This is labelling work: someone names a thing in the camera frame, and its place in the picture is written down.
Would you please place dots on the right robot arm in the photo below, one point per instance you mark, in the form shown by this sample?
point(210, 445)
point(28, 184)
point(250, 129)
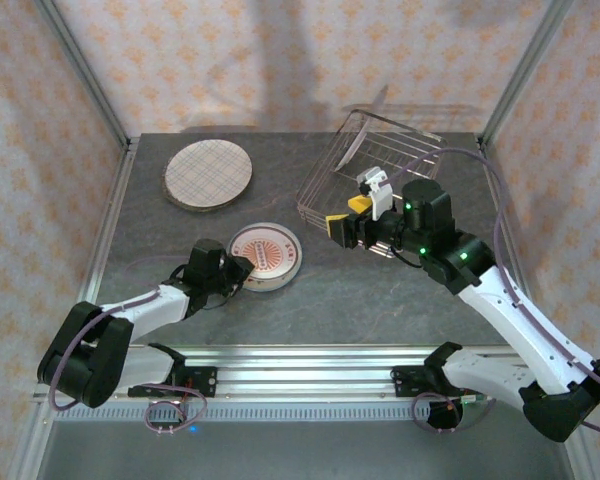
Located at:
point(520, 325)

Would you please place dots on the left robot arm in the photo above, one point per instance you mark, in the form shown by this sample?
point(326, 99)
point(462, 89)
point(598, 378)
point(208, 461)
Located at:
point(145, 307)

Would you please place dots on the small green circuit board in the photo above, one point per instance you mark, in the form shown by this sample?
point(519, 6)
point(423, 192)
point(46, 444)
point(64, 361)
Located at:
point(472, 398)

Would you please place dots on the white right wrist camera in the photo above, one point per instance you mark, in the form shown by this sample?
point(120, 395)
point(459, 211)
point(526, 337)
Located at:
point(382, 197)

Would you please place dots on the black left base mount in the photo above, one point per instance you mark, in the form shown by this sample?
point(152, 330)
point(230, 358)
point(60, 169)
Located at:
point(205, 382)

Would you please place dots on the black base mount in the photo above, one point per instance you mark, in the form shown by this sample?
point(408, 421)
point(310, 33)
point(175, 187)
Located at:
point(405, 382)
point(205, 382)

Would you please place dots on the aluminium table side rail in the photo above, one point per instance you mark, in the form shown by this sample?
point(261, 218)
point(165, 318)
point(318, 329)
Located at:
point(115, 195)
point(515, 255)

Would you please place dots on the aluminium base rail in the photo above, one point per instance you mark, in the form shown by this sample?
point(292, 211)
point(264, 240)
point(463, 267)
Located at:
point(300, 372)

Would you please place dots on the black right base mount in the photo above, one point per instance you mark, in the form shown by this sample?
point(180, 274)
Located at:
point(405, 382)

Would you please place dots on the aluminium frame post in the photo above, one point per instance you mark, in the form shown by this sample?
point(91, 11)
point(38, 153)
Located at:
point(87, 80)
point(521, 75)

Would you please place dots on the aluminium frame leg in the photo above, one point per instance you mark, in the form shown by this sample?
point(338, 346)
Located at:
point(582, 462)
point(35, 440)

